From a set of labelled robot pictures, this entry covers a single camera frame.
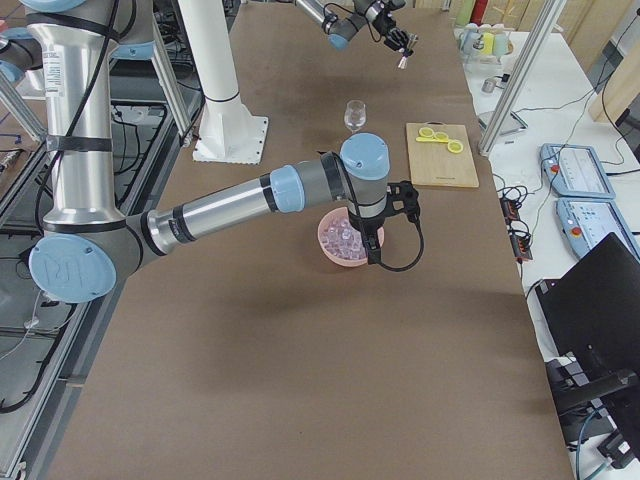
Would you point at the clear ice cubes pile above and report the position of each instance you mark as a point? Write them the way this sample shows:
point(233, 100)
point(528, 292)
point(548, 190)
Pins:
point(342, 240)

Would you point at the yellow plastic stick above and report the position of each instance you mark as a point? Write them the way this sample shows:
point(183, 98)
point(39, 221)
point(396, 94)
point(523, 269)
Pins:
point(431, 140)

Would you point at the yellow cup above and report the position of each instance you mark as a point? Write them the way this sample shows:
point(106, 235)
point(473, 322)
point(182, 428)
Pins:
point(485, 43)

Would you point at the light blue cup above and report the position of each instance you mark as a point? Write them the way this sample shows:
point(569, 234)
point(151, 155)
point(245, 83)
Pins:
point(469, 38)

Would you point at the green cup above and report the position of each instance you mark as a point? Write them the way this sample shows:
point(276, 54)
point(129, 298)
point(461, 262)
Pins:
point(500, 44)

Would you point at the clear wine glass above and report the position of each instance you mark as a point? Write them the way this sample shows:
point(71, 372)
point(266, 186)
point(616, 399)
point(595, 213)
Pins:
point(355, 115)

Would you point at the steel cocktail jigger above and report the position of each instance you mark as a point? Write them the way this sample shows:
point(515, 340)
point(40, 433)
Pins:
point(412, 38)

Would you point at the aluminium frame post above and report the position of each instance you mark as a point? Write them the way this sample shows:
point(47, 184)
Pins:
point(533, 45)

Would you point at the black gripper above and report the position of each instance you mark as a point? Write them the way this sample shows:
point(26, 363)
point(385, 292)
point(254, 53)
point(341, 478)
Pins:
point(364, 224)
point(384, 21)

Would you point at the white camera stand column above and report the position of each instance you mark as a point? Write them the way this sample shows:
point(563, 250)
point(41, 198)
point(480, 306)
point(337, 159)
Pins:
point(228, 132)

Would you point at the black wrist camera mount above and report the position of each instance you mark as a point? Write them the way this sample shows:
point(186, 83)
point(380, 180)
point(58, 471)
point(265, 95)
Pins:
point(402, 198)

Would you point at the black laptop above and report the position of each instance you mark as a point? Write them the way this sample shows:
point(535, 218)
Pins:
point(592, 312)

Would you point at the pink bowl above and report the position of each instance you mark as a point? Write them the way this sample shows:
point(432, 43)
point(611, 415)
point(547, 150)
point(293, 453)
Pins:
point(336, 213)

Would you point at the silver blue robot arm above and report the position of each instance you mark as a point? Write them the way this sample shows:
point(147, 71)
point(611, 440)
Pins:
point(341, 31)
point(88, 244)

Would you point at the bamboo cutting board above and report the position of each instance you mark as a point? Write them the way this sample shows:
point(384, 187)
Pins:
point(431, 164)

